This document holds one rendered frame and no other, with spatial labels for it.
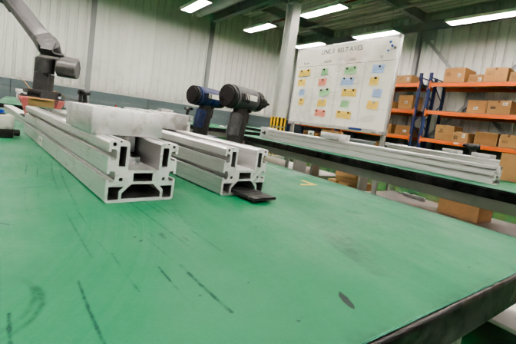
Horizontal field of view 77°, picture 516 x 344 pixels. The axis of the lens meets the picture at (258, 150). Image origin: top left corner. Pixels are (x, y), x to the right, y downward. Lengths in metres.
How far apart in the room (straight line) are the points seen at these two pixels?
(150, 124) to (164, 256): 0.28
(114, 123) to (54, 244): 0.24
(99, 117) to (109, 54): 11.96
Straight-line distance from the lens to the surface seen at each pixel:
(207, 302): 0.27
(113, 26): 12.64
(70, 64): 1.25
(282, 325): 0.25
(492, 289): 0.45
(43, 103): 3.39
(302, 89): 4.37
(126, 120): 0.54
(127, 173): 0.48
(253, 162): 0.61
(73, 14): 12.49
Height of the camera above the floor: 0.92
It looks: 5 degrees down
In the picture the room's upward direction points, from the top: 8 degrees clockwise
